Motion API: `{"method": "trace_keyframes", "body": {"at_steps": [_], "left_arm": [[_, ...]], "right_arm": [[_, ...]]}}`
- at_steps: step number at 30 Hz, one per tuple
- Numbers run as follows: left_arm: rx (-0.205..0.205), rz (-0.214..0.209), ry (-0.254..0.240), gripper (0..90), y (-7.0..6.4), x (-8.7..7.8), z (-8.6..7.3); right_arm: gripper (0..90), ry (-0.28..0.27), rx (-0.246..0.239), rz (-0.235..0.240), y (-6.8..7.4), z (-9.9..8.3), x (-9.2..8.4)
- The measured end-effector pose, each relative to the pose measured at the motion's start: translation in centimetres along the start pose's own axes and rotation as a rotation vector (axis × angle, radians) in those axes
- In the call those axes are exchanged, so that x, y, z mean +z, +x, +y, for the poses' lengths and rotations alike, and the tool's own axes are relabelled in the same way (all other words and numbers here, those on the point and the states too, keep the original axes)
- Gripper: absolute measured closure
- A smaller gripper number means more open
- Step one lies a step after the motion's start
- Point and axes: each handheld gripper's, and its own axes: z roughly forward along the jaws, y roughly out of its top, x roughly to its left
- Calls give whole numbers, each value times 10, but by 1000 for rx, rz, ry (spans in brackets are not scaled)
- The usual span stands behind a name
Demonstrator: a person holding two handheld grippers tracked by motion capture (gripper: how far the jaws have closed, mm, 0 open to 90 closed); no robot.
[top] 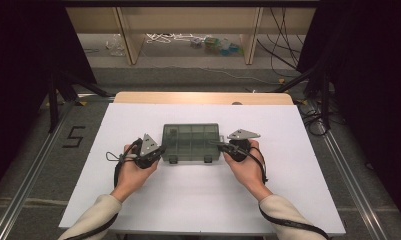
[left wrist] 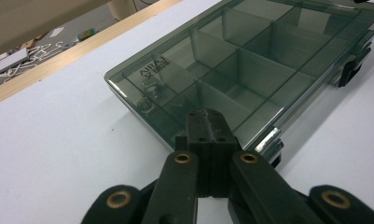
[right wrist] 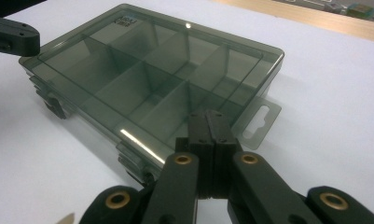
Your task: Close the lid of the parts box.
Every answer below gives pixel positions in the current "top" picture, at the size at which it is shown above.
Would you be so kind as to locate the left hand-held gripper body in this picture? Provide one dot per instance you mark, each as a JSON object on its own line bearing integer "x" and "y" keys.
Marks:
{"x": 148, "y": 148}

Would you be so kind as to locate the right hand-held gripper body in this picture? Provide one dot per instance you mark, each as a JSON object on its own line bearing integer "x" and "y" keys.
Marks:
{"x": 241, "y": 146}

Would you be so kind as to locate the grey transparent compartment box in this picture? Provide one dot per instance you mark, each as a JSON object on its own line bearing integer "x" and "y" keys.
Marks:
{"x": 191, "y": 141}

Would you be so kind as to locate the person's right hand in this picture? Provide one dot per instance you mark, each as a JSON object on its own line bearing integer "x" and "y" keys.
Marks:
{"x": 246, "y": 173}

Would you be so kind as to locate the person's left hand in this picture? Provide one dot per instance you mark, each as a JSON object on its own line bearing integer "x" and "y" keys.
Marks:
{"x": 133, "y": 176}

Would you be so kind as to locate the black metal stand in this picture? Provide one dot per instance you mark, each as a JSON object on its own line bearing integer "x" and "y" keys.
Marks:
{"x": 316, "y": 90}
{"x": 59, "y": 96}

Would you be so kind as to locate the colourful toy pile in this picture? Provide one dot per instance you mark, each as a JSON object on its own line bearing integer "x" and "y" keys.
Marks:
{"x": 218, "y": 45}

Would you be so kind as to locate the clear plastic object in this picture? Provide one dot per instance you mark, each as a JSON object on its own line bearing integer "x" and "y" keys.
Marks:
{"x": 116, "y": 45}

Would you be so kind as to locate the beige wooden shelf unit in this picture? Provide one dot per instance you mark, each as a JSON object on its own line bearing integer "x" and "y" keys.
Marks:
{"x": 188, "y": 20}

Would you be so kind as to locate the black curtain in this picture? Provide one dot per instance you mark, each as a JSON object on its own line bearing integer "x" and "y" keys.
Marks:
{"x": 371, "y": 83}
{"x": 21, "y": 66}

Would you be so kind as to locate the aluminium floor rail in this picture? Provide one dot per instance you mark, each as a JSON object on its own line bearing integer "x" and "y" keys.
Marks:
{"x": 28, "y": 190}
{"x": 354, "y": 186}

